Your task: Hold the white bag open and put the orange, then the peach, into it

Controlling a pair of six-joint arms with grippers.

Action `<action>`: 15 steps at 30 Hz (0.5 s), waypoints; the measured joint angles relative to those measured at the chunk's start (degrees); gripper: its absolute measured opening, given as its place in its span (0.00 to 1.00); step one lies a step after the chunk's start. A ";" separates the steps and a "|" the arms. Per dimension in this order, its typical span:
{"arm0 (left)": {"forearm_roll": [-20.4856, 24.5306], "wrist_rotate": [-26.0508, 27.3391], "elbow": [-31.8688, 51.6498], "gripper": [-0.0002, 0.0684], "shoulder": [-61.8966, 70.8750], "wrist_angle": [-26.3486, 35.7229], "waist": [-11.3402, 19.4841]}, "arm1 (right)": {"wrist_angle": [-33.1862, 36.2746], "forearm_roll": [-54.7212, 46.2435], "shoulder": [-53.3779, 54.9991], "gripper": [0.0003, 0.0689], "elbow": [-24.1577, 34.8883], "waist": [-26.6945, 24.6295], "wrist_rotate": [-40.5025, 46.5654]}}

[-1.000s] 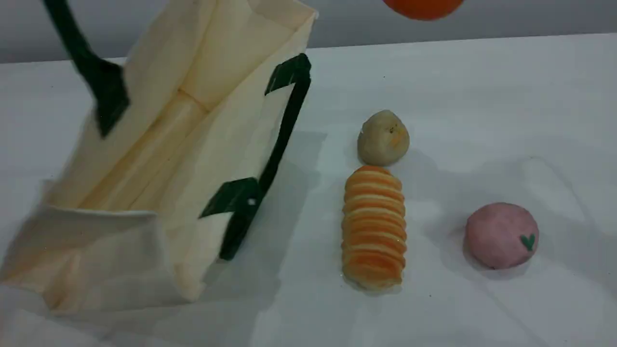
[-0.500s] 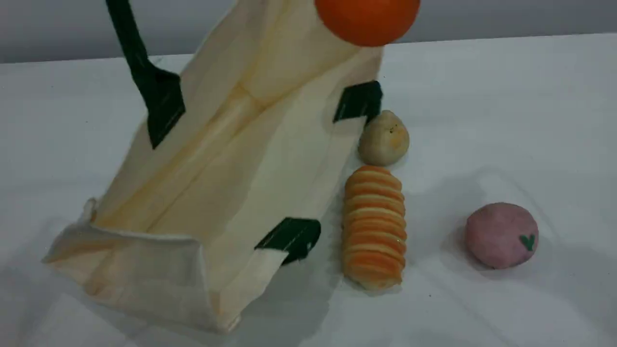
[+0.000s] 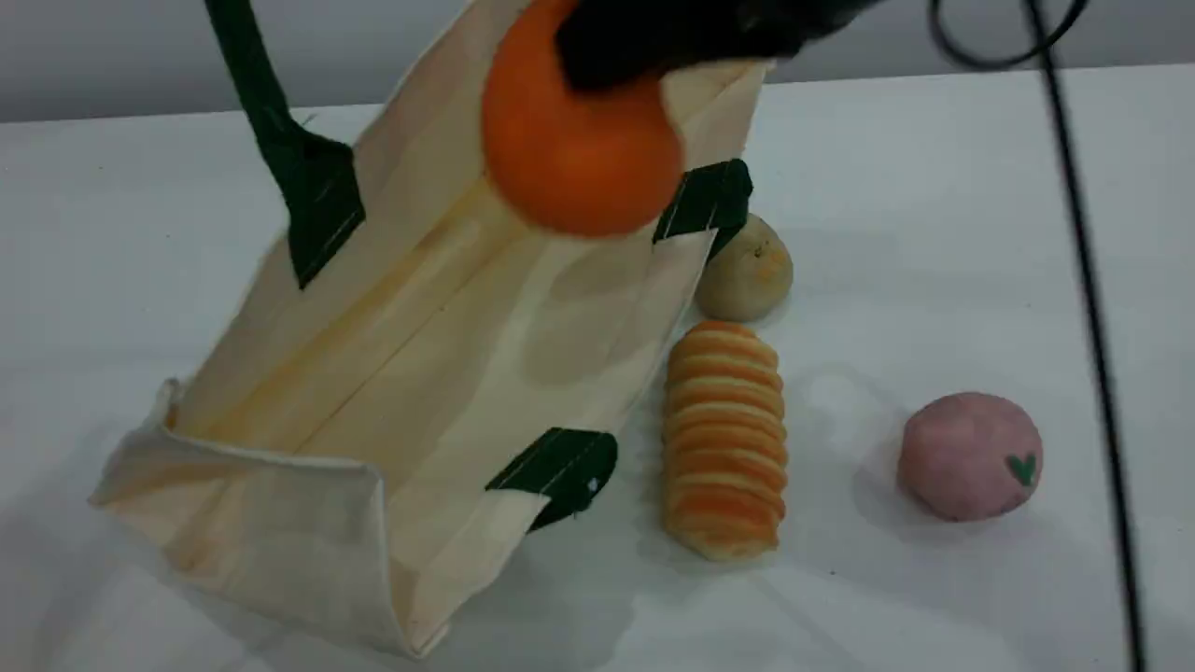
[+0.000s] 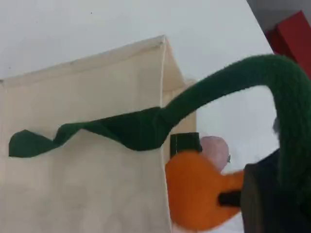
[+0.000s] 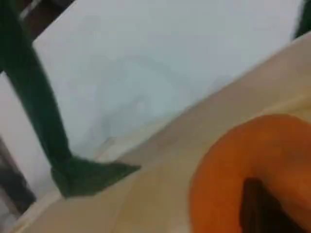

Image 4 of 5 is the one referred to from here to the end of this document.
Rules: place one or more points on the pink peach toy green leaf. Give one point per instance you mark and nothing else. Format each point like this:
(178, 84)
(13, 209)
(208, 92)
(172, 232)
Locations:
(215, 151)

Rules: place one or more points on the orange tangerine toy with stem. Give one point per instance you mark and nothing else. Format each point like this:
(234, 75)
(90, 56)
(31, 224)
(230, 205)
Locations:
(192, 189)

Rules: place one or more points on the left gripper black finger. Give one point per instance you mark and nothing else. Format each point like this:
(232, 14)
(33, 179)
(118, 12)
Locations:
(264, 211)

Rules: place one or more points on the red box-shaped object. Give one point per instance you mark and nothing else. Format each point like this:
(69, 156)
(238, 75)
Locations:
(291, 36)

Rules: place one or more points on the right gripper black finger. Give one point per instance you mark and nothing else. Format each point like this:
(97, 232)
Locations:
(230, 199)
(268, 159)

